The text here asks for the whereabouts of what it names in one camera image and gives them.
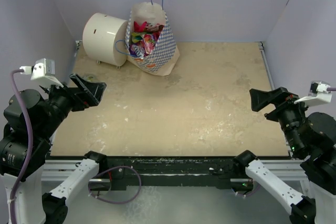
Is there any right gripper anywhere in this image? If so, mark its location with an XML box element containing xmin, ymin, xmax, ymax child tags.
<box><xmin>248</xmin><ymin>84</ymin><xmax>314</xmax><ymax>152</ymax></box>

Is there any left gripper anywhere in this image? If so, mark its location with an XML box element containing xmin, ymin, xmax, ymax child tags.
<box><xmin>37</xmin><ymin>71</ymin><xmax>106</xmax><ymax>138</ymax></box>

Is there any purple Fox's berries candy bag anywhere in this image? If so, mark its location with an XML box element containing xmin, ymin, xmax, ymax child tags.
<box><xmin>129</xmin><ymin>44</ymin><xmax>146</xmax><ymax>59</ymax></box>

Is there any red Real snack bag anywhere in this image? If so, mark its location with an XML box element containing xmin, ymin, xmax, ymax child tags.
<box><xmin>133</xmin><ymin>21</ymin><xmax>152</xmax><ymax>33</ymax></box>

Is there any blue checkered paper bag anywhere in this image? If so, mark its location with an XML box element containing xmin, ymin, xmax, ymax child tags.
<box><xmin>114</xmin><ymin>0</ymin><xmax>180</xmax><ymax>76</ymax></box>

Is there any green Fox's candy bag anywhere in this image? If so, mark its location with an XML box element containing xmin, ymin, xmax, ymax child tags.
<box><xmin>131</xmin><ymin>32</ymin><xmax>146</xmax><ymax>44</ymax></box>

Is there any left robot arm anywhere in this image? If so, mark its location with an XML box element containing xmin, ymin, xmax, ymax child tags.
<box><xmin>1</xmin><ymin>74</ymin><xmax>108</xmax><ymax>223</ymax></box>

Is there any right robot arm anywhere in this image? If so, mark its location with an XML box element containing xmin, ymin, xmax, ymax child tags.
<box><xmin>233</xmin><ymin>81</ymin><xmax>335</xmax><ymax>223</ymax></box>

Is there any white cylindrical container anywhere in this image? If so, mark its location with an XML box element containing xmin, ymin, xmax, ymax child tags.
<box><xmin>82</xmin><ymin>13</ymin><xmax>128</xmax><ymax>67</ymax></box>

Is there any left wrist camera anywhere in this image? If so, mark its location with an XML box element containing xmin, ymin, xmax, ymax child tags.
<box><xmin>19</xmin><ymin>58</ymin><xmax>64</xmax><ymax>89</ymax></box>

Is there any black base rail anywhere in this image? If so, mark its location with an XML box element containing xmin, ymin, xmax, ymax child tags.
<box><xmin>92</xmin><ymin>156</ymin><xmax>254</xmax><ymax>191</ymax></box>

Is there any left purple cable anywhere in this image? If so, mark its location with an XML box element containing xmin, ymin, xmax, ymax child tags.
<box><xmin>9</xmin><ymin>68</ymin><xmax>34</xmax><ymax>224</ymax></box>

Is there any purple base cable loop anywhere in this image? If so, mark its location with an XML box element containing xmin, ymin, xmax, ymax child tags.
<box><xmin>88</xmin><ymin>165</ymin><xmax>142</xmax><ymax>205</ymax></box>

